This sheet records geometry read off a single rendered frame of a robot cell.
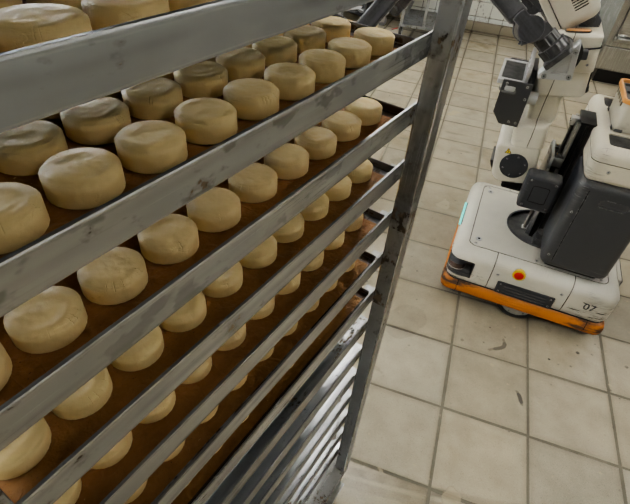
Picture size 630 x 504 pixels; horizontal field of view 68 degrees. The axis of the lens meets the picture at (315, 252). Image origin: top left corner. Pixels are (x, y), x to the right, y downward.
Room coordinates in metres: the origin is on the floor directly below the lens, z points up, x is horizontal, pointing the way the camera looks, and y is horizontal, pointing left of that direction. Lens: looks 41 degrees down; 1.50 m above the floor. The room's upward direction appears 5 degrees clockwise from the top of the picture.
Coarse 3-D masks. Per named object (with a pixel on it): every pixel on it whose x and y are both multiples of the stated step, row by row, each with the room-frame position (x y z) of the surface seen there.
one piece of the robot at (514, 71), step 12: (504, 60) 1.88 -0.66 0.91; (516, 60) 1.89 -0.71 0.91; (504, 72) 1.75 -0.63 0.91; (516, 72) 1.76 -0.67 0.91; (528, 72) 1.67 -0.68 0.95; (504, 84) 1.67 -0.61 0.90; (516, 84) 1.66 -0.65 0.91; (528, 84) 1.64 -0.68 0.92; (504, 96) 1.66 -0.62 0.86; (516, 96) 1.65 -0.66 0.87; (528, 96) 1.64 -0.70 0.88; (504, 108) 1.66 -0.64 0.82; (516, 108) 1.65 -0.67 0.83; (504, 120) 1.65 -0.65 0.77; (516, 120) 1.64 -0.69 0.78
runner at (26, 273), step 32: (384, 64) 0.50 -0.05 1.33; (320, 96) 0.40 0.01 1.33; (352, 96) 0.45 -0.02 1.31; (256, 128) 0.32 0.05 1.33; (288, 128) 0.36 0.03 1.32; (192, 160) 0.27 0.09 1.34; (224, 160) 0.29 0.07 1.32; (256, 160) 0.32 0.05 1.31; (128, 192) 0.22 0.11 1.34; (160, 192) 0.24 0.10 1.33; (192, 192) 0.26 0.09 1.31; (96, 224) 0.20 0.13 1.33; (128, 224) 0.22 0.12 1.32; (32, 256) 0.17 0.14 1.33; (64, 256) 0.18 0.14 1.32; (96, 256) 0.20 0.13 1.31; (0, 288) 0.15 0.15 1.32; (32, 288) 0.16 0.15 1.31
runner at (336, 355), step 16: (352, 336) 0.59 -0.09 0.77; (336, 352) 0.55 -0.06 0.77; (320, 368) 0.51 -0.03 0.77; (304, 384) 0.47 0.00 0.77; (320, 384) 0.47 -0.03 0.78; (304, 400) 0.42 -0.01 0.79; (288, 416) 0.40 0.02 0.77; (272, 432) 0.37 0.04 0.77; (256, 448) 0.34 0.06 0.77; (272, 448) 0.35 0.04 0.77; (240, 464) 0.32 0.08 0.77; (256, 464) 0.31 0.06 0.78; (224, 480) 0.29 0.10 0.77; (240, 480) 0.28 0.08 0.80; (224, 496) 0.27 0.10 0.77
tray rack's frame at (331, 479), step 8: (336, 456) 0.64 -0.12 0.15; (328, 472) 0.59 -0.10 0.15; (336, 472) 0.59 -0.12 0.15; (320, 480) 0.56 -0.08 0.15; (328, 480) 0.57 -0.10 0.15; (336, 480) 0.57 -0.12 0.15; (320, 488) 0.54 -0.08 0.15; (328, 488) 0.54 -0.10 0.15; (336, 488) 0.56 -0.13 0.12; (0, 496) 0.09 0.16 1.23; (312, 496) 0.52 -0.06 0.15; (320, 496) 0.52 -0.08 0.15; (328, 496) 0.52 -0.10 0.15; (336, 496) 0.54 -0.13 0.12
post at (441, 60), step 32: (448, 0) 0.60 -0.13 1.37; (448, 32) 0.60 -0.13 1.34; (448, 64) 0.59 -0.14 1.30; (416, 128) 0.60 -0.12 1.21; (416, 160) 0.60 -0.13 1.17; (416, 192) 0.59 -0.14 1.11; (384, 256) 0.60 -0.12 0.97; (384, 288) 0.60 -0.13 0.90; (384, 320) 0.60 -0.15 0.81; (352, 416) 0.60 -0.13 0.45; (352, 448) 0.61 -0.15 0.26
